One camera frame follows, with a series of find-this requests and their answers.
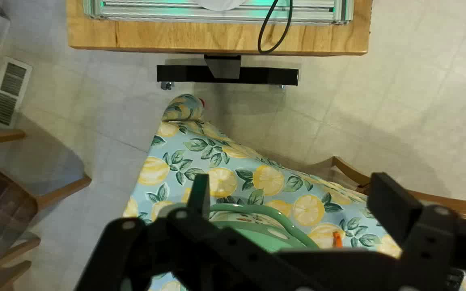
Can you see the orange small object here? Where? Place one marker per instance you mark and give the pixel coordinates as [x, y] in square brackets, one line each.
[337, 239]

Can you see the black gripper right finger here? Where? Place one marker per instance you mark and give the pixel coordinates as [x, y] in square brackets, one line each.
[444, 252]

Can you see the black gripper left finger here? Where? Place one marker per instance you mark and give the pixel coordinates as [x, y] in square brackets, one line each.
[153, 252]

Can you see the white floor vent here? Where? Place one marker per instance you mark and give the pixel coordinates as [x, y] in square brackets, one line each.
[7, 90]

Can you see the lemon print tablecloth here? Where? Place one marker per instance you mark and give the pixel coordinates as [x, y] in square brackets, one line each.
[233, 161]

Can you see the black stand foot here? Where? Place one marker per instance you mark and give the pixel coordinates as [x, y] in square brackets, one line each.
[190, 74]

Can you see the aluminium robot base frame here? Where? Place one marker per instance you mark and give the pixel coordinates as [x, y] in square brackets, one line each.
[162, 11]

